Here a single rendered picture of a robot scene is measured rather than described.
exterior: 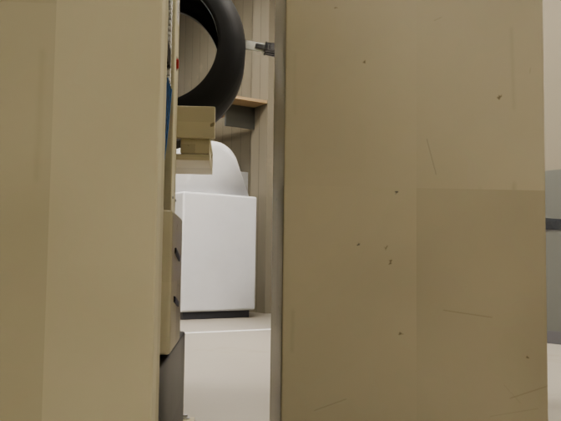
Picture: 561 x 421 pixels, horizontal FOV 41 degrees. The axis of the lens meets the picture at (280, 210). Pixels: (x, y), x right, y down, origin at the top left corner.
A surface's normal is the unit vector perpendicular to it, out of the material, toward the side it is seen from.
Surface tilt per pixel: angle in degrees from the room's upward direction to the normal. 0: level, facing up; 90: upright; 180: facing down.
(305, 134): 90
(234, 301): 90
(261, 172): 90
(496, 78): 90
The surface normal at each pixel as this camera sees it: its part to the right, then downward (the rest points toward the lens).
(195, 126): 0.07, -0.07
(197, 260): 0.59, -0.05
